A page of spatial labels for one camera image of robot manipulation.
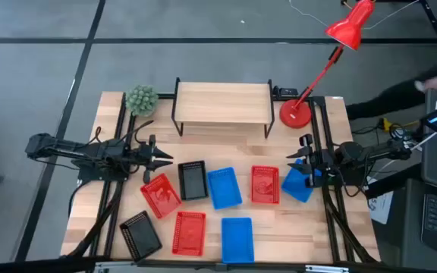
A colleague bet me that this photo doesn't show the green artificial succulent plant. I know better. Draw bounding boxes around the green artificial succulent plant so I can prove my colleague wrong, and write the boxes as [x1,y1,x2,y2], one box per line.
[125,84,160,118]

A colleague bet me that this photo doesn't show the white paper sheet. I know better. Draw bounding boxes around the white paper sheet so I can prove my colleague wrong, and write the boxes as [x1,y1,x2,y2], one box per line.
[367,176,395,226]

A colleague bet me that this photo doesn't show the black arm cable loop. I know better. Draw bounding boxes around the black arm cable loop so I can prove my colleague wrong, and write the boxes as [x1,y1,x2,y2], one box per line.
[124,120,156,146]

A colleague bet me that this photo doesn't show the red plastic slotted basket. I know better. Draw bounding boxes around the red plastic slotted basket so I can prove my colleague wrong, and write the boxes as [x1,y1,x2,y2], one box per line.
[140,173,183,220]
[250,165,281,206]
[171,211,207,257]

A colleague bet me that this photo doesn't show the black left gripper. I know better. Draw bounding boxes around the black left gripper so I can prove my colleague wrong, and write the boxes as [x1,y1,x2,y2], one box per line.
[128,134,174,185]

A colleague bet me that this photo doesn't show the black metal rig frame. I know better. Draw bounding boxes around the black metal rig frame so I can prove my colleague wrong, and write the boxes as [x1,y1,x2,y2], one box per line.
[61,90,382,273]

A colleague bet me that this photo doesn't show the small black box device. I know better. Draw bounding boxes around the small black box device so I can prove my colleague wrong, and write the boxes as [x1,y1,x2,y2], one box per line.
[272,86,300,101]

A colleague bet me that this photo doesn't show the black plastic slotted basket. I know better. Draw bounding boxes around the black plastic slotted basket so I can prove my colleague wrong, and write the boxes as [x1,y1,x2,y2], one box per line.
[177,160,209,202]
[118,210,163,263]

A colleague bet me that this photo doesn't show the person's hand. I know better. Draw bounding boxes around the person's hand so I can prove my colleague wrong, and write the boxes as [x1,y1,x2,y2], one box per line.
[414,74,437,93]

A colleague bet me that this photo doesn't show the blue plastic slotted basket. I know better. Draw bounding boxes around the blue plastic slotted basket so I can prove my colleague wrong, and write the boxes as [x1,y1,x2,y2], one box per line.
[221,217,256,265]
[206,166,244,211]
[281,158,322,204]

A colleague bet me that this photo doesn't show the red desk lamp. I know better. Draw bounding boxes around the red desk lamp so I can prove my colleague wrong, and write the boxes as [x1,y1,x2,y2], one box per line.
[278,0,376,130]

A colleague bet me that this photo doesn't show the person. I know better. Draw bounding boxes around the person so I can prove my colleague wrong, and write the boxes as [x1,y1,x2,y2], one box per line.
[345,14,437,121]

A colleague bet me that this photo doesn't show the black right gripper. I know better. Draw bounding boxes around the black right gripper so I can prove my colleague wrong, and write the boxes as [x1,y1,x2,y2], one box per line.
[286,133,332,189]

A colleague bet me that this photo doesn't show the wooden shelf with black frame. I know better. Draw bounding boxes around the wooden shelf with black frame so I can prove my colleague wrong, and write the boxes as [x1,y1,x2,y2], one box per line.
[171,77,276,140]

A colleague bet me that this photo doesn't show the thin white cable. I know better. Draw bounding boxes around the thin white cable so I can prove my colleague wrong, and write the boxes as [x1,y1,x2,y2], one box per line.
[288,0,421,31]

